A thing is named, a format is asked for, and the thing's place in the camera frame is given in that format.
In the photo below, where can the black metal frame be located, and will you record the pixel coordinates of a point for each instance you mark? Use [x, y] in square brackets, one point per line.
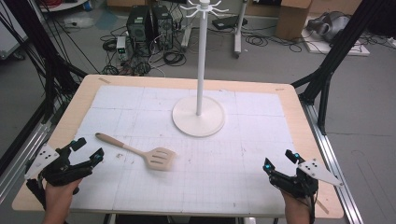
[46, 62]
[330, 62]

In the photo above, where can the person's left hand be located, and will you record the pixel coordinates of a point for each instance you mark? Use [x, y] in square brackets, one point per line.
[59, 199]

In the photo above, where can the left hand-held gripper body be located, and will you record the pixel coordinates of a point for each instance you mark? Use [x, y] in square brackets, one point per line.
[62, 171]

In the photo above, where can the black flat device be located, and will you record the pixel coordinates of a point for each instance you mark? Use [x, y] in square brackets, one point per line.
[229, 22]

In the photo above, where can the person's right hand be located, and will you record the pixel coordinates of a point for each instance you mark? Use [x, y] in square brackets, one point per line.
[295, 205]

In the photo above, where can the white stand leg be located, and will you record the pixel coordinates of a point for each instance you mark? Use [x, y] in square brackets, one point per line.
[239, 31]
[186, 35]

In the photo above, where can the aluminium rail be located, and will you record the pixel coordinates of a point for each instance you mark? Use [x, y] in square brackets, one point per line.
[337, 168]
[21, 161]

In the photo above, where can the cardboard box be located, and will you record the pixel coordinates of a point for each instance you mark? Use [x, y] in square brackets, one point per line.
[291, 20]

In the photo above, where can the white flat board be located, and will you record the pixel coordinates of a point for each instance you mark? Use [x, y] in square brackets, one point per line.
[339, 48]

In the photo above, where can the small grey power supply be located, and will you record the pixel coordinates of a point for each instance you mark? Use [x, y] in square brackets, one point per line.
[121, 48]

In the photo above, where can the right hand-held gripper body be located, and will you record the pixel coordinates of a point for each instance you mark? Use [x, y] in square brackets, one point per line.
[299, 185]

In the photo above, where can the white gridded mat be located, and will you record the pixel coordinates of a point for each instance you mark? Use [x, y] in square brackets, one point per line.
[202, 177]

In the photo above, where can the white hook stand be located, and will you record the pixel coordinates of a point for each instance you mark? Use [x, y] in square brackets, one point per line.
[199, 119]

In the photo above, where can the black computer tower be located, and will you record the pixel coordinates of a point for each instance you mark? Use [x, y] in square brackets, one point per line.
[162, 26]
[138, 28]

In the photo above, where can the beige slotted spatula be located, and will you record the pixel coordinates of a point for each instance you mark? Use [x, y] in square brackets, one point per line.
[158, 158]

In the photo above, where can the grey bag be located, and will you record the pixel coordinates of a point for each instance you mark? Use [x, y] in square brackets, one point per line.
[330, 26]

